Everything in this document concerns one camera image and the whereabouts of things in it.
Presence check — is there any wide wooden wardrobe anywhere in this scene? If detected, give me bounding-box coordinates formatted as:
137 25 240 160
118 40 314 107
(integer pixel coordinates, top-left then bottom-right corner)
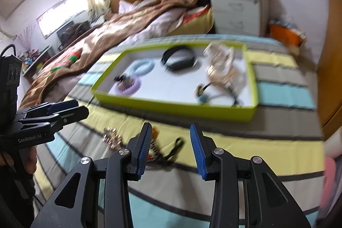
317 0 342 127

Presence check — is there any teal bead cord necklace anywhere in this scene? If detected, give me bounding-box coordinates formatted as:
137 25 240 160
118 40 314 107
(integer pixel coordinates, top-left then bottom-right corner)
195 84 242 107

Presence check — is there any purple coil hair tie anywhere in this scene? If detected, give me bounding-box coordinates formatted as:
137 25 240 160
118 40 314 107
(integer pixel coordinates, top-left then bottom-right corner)
114 77 141 96

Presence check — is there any white nightstand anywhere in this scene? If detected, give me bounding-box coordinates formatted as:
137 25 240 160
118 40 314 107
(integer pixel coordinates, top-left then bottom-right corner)
208 0 269 37

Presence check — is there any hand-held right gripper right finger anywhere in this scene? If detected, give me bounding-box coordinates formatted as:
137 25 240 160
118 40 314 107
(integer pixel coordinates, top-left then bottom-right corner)
189 122 313 228

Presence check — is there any white pillow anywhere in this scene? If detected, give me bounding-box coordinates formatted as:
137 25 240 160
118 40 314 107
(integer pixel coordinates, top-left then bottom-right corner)
118 0 150 13

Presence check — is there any black band bracelet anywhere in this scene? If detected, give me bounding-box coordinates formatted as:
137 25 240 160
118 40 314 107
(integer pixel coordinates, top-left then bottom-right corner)
161 46 197 72

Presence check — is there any orange box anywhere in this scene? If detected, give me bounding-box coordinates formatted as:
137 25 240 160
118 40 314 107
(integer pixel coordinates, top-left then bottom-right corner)
268 25 301 47

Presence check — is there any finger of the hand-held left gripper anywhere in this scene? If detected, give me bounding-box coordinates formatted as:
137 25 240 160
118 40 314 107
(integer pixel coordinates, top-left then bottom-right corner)
15 107 89 135
16 100 78 118

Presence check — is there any brown blanket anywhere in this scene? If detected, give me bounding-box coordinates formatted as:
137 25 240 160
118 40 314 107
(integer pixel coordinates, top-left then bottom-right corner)
19 0 211 111

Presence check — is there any cluttered side desk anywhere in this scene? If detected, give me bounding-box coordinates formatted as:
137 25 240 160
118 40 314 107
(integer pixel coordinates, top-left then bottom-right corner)
23 45 54 79

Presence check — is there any dark beaded bracelet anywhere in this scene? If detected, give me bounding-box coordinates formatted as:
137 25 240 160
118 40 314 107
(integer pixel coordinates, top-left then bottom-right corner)
148 128 185 162

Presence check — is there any person's left hand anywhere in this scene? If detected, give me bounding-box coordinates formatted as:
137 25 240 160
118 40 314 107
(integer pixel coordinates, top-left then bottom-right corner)
25 146 37 174

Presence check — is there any red patterned pillow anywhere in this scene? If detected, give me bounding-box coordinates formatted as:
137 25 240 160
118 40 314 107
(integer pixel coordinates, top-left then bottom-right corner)
182 5 211 25

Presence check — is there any pink plastic object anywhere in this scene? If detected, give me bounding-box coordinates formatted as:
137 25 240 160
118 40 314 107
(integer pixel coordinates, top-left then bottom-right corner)
319 157 337 211

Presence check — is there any clear plastic bangle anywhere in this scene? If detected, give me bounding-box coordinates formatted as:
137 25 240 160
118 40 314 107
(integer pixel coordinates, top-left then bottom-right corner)
208 62 246 90

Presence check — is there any blue coil hair tie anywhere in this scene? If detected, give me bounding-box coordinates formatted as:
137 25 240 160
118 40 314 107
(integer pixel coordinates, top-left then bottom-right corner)
130 60 155 76

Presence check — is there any pink ball hair tie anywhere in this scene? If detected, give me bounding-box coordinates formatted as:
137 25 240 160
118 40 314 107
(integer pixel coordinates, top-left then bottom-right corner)
114 74 134 87

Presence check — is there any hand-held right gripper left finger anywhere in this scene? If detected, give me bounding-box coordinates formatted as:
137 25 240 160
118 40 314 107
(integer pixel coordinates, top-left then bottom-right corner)
30 122 153 228

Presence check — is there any window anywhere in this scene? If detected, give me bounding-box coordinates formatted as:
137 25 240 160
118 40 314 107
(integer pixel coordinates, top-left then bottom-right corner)
36 0 90 40

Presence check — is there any gold chain bracelet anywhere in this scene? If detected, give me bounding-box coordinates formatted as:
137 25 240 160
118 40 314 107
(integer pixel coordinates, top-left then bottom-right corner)
103 127 126 151

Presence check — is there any striped bed sheet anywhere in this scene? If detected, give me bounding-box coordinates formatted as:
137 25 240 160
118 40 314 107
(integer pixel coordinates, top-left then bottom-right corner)
35 34 325 228

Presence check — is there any green cardboard box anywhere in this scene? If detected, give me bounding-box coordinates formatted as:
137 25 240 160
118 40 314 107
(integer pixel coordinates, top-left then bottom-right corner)
91 41 259 122

